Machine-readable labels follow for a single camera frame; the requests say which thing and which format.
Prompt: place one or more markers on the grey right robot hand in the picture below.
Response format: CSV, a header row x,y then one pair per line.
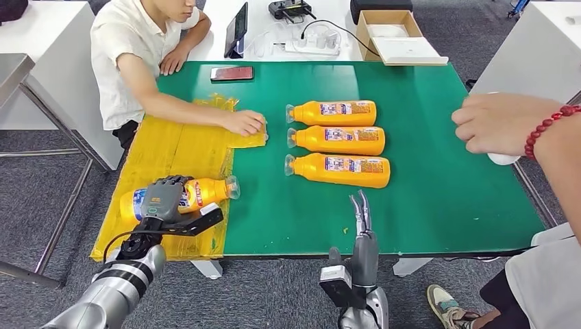
x,y
365,259

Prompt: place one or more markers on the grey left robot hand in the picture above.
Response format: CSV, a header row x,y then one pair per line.
x,y
161,200

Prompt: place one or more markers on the orange detergent bottle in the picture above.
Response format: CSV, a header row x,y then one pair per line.
x,y
206,193
338,148
340,179
338,120

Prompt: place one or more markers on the white tape roll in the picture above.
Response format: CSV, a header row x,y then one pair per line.
x,y
501,159

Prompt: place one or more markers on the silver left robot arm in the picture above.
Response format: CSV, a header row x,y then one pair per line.
x,y
113,290

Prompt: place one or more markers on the white table foot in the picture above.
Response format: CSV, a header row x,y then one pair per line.
x,y
209,269
411,265

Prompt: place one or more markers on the yellow plastic sheet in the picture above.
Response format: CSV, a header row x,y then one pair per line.
x,y
181,150

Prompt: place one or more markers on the red smartphone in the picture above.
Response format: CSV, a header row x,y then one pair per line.
x,y
231,74

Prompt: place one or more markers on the person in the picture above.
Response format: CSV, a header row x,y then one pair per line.
x,y
122,45
499,122

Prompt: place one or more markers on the white cabinet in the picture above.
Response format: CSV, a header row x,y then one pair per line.
x,y
54,77

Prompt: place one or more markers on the black tablet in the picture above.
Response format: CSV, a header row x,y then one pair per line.
x,y
237,29

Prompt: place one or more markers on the steel table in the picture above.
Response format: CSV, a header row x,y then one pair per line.
x,y
11,72

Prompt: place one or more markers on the white flat lid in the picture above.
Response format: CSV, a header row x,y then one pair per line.
x,y
410,51

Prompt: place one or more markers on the white power strip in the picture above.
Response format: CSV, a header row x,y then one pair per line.
x,y
312,47

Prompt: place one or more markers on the cardboard box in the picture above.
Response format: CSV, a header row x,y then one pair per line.
x,y
361,38

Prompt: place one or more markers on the black remote controller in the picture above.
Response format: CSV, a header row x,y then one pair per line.
x,y
287,9

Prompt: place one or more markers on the white box insert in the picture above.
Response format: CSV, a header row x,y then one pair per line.
x,y
386,31

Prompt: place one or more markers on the black bag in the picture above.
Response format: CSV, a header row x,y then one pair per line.
x,y
11,9

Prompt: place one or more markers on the black case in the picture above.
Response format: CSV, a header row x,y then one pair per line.
x,y
380,7

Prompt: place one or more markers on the pale small roll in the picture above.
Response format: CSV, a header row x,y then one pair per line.
x,y
573,20

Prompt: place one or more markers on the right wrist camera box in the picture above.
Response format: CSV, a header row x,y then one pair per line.
x,y
340,286

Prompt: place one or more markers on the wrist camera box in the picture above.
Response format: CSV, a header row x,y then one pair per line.
x,y
340,286
199,222

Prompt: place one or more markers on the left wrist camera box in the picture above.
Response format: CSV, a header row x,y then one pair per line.
x,y
199,222

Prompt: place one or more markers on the white desk with metal frame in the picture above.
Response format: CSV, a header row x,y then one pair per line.
x,y
531,59

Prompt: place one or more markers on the blue metal frame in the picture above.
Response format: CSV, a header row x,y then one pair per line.
x,y
518,7

